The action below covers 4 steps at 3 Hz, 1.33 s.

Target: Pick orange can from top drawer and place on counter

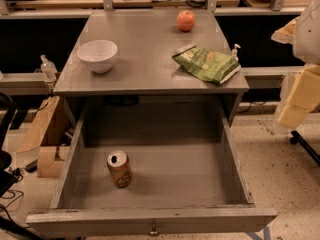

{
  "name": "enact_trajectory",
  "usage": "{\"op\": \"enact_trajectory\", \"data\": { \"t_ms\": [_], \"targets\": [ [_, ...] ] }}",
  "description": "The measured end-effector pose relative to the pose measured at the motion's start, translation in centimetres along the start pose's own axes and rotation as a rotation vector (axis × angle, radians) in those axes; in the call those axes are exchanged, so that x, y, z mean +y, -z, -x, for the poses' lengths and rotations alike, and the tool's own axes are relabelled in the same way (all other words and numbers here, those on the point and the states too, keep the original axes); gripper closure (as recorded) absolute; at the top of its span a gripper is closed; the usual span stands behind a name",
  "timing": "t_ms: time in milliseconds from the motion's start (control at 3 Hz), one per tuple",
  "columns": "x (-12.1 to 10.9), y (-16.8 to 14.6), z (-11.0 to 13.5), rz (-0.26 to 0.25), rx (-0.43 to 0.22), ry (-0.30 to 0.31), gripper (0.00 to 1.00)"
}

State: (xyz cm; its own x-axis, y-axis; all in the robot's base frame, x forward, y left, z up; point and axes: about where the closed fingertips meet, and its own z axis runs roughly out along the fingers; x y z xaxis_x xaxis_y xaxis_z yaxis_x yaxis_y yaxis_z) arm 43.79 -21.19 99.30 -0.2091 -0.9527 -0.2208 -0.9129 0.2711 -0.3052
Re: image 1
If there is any grey cabinet counter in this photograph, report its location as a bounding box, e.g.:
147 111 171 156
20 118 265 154
54 9 248 121

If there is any red apple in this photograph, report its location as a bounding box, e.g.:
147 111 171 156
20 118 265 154
176 10 195 32

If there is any grey open drawer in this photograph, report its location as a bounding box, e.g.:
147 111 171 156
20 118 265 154
27 97 277 238

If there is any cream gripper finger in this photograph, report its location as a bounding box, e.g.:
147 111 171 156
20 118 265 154
278 64 320 129

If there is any white ceramic bowl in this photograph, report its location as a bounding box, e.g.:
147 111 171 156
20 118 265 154
77 40 118 73

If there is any metal drawer knob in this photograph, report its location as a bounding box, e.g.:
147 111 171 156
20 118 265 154
148 223 159 237

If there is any brown cardboard box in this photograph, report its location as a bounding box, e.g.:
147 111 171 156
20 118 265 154
17 96 70 178

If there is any green chip bag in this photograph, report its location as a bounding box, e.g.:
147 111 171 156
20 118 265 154
172 44 241 84

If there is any orange soda can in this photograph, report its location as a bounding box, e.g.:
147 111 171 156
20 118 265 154
107 150 131 188

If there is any clear sanitizer bottle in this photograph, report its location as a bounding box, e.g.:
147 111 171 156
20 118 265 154
40 55 57 81

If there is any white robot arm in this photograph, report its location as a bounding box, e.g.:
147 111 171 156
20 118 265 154
271 0 320 129

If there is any small pump bottle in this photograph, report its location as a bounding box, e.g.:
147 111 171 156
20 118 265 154
231 44 241 61

